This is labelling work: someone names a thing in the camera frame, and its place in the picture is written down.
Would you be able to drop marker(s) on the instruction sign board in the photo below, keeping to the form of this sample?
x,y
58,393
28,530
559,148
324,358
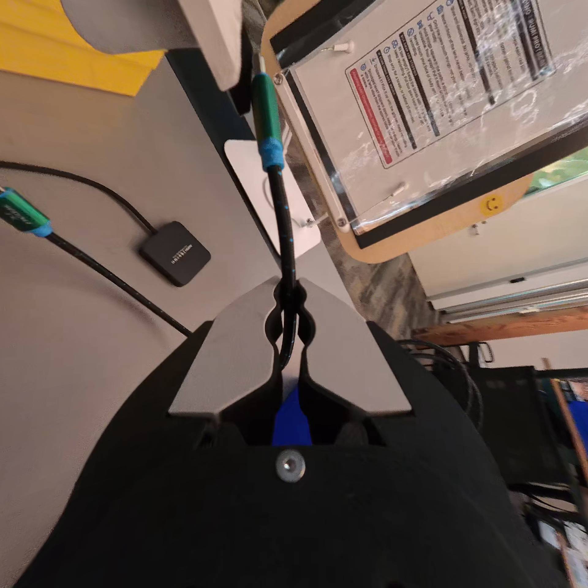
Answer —
x,y
436,114

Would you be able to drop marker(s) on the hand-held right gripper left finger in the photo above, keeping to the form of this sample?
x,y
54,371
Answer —
x,y
229,362

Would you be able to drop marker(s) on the wooden post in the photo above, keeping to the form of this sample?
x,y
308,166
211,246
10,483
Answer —
x,y
505,326

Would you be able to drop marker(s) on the blue divided plastic bin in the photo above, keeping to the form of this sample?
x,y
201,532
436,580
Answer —
x,y
292,422

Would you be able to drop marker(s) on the square black HDMI adapter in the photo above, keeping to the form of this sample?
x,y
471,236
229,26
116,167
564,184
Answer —
x,y
174,255

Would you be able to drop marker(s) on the yellow plastic bin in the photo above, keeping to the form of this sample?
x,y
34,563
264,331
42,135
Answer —
x,y
46,59

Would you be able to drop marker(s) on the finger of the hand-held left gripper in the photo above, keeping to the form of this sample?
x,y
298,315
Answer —
x,y
138,27

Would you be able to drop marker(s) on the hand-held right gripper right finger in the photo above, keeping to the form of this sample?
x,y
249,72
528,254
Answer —
x,y
354,362

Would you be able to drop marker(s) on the yellow smiley sticker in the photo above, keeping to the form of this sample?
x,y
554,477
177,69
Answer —
x,y
490,205

